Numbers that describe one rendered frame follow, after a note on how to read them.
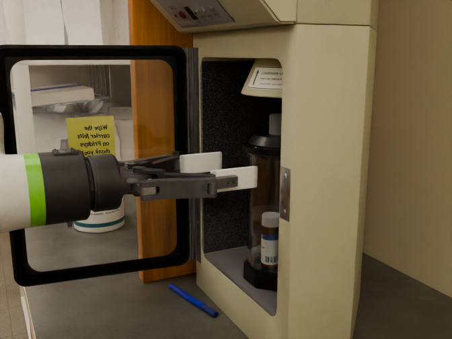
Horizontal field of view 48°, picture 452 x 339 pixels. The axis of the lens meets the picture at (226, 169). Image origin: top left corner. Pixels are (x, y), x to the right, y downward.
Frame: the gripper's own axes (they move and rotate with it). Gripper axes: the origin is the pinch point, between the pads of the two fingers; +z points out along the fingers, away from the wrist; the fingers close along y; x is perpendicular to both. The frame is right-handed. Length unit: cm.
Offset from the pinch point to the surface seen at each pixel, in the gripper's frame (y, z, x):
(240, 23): -5.4, -0.7, -20.6
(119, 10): 125, 18, -32
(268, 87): -3.8, 4.7, -12.1
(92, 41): 114, 5, -20
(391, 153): 12.6, 45.4, 3.5
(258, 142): -1.2, 4.8, -3.9
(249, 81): 0.8, 4.3, -12.8
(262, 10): -12.7, -1.8, -21.7
